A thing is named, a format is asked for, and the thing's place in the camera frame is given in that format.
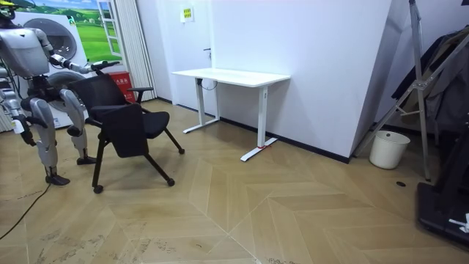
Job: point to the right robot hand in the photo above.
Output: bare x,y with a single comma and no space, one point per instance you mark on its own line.
25,126

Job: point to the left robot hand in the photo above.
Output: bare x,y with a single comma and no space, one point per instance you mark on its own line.
104,65

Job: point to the black mesh office chair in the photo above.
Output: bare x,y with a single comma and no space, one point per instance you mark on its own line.
124,128

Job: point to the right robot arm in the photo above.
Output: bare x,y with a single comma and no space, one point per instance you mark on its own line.
9,102

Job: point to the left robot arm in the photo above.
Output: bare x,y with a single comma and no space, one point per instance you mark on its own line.
69,65

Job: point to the robot legs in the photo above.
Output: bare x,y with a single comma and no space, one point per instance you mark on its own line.
44,124

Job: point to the red box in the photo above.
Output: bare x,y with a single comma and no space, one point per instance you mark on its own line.
122,82

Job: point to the white pleated curtain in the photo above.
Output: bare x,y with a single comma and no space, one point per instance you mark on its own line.
133,44

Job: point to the robot body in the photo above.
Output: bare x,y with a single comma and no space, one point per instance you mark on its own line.
22,51

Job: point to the white door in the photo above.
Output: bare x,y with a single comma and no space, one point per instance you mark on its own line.
190,44

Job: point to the yellow and white sign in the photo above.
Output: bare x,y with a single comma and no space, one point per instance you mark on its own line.
187,14

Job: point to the white desk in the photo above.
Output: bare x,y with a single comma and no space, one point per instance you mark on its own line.
234,77

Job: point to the white waste bin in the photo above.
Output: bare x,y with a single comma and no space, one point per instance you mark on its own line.
388,150

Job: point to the silver metal stand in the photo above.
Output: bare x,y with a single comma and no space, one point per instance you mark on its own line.
417,73

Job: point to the small black floor disc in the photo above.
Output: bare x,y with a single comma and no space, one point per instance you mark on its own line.
401,183

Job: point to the dark hanging coat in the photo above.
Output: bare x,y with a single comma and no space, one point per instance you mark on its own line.
447,91

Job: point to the black equipment base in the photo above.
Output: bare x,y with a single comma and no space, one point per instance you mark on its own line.
439,205

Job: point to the green landscape wall poster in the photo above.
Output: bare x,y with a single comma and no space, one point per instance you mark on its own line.
95,40

